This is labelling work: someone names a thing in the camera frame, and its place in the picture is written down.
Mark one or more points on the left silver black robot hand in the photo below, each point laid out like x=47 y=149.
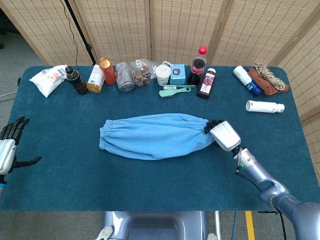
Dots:
x=7 y=155

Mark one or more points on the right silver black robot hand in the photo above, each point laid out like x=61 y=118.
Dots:
x=225 y=136

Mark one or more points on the light blue cloth shorts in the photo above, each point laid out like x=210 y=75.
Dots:
x=155 y=137

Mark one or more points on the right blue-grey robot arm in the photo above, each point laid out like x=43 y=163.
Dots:
x=260 y=175

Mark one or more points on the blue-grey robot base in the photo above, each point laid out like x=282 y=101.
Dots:
x=155 y=225

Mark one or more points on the plain white bottle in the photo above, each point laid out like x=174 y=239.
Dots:
x=262 y=106

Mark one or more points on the dark grape juice bottle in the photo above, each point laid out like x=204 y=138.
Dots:
x=207 y=85

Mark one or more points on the teal table mat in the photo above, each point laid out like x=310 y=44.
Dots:
x=62 y=175

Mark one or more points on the white and blue bottle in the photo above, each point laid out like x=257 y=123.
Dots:
x=243 y=76

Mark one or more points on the brown cloth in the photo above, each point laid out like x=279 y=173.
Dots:
x=265 y=86

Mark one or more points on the green scrub brush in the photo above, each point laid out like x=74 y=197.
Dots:
x=170 y=93
x=172 y=87

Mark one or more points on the cola bottle with red cap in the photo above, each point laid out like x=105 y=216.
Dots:
x=197 y=68

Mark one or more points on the light-blue cardboard box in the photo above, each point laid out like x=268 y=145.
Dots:
x=178 y=75

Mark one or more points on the white plastic food bag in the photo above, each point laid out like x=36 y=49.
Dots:
x=47 y=80

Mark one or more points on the white table leg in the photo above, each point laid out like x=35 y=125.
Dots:
x=217 y=222

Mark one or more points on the white cup with straw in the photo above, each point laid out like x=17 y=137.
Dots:
x=163 y=75

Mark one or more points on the dark soy sauce bottle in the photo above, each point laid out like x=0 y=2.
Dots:
x=77 y=82

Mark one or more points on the clear plastic bag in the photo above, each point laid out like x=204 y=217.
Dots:
x=153 y=65

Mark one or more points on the clear bag of snacks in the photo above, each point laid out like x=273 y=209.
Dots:
x=141 y=75

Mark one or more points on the white jar with yellow lid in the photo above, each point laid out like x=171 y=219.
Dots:
x=95 y=80

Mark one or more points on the bamboo folding screen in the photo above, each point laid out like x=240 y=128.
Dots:
x=175 y=25

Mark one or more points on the orange snack can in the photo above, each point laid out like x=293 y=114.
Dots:
x=108 y=72

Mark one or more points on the black tripod stand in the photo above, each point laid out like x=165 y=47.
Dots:
x=82 y=35

